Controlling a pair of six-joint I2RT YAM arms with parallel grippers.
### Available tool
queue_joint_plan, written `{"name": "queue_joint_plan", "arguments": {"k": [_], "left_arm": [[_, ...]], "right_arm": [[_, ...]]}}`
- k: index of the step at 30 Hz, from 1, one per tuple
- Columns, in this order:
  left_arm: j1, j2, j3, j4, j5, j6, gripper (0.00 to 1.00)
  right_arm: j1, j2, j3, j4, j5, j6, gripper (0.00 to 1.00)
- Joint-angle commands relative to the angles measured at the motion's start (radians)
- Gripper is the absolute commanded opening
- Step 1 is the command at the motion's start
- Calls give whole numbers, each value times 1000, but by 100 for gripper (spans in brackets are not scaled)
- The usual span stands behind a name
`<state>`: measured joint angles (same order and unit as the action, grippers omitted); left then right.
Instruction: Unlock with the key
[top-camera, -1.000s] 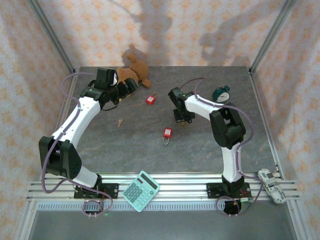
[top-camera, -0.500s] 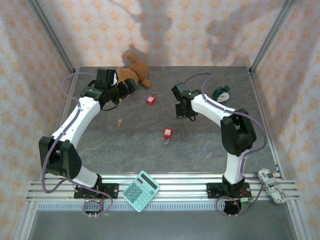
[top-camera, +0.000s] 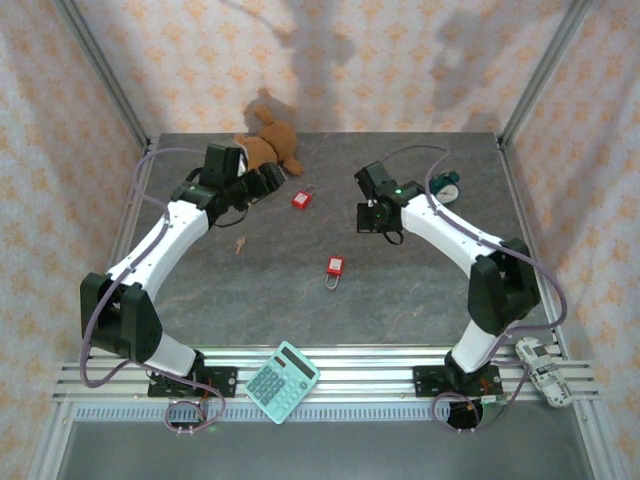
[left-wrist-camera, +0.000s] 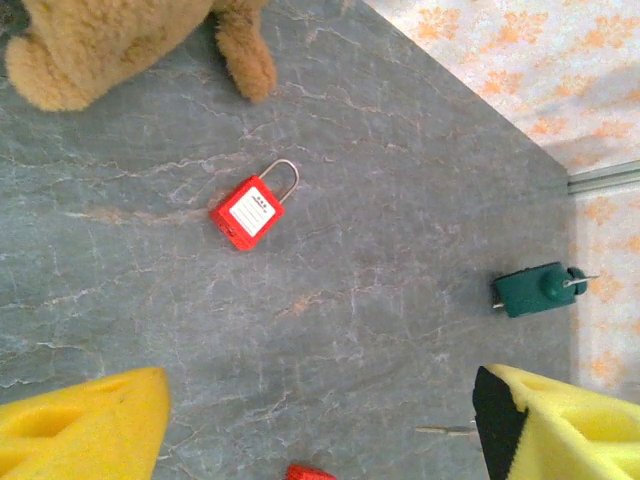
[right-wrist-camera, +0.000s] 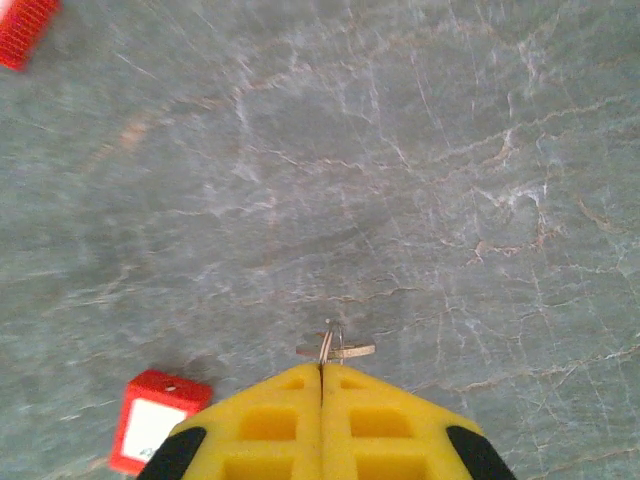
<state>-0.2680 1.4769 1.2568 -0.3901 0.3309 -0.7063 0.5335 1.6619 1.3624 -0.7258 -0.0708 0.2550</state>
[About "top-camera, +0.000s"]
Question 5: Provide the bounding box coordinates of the teal alarm clock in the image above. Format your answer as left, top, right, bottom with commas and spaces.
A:
430, 170, 461, 205

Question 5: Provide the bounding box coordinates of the aluminium frame post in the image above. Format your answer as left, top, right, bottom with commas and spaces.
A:
52, 0, 154, 151
497, 0, 596, 151

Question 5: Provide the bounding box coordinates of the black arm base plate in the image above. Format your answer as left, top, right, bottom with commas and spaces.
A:
147, 366, 239, 400
412, 364, 504, 400

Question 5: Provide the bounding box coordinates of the aluminium mounting rail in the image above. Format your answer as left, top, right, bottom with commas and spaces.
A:
52, 344, 601, 404

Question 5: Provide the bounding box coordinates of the teal desk calculator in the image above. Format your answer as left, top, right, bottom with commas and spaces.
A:
243, 340, 321, 426

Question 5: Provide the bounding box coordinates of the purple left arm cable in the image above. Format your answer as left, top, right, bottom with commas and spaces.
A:
79, 147, 226, 436

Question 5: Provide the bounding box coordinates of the slotted grey cable duct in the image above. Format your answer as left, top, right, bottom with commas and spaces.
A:
74, 403, 576, 424

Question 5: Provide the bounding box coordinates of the aluminium table side rail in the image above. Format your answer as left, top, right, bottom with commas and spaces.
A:
497, 137, 571, 351
98, 137, 157, 301

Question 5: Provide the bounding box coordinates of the brown plush toy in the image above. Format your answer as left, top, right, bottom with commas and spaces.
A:
233, 106, 305, 177

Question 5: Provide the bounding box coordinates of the red safety padlock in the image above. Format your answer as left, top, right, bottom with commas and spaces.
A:
324, 256, 346, 291
291, 183, 317, 210

